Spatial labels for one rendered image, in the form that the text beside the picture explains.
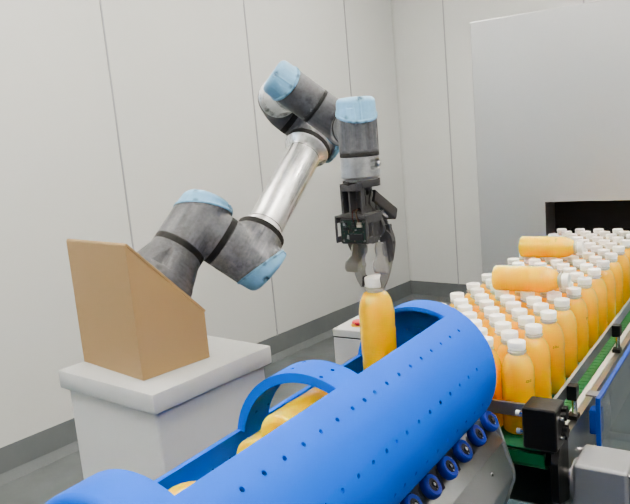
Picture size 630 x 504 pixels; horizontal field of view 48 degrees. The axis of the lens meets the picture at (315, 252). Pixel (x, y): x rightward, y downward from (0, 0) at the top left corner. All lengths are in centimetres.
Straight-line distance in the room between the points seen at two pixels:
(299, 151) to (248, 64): 337
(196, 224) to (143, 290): 20
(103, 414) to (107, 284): 27
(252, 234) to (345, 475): 71
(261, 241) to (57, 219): 261
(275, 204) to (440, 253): 489
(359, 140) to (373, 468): 59
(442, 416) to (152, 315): 58
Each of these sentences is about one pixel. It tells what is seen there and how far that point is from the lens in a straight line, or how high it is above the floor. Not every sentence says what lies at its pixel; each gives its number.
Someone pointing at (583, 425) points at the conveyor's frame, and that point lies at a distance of 183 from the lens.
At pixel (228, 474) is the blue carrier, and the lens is 88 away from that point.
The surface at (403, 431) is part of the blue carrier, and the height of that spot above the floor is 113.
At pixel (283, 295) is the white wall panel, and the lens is 527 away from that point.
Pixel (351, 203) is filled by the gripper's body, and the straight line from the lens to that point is 132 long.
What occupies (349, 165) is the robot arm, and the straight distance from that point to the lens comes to 132.
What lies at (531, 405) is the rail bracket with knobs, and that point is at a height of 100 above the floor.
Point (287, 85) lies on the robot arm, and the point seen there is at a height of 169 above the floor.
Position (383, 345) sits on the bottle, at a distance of 141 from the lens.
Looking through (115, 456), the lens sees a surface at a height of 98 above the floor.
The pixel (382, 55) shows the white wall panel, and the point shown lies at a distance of 638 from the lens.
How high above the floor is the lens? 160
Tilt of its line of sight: 10 degrees down
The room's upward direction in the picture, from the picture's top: 5 degrees counter-clockwise
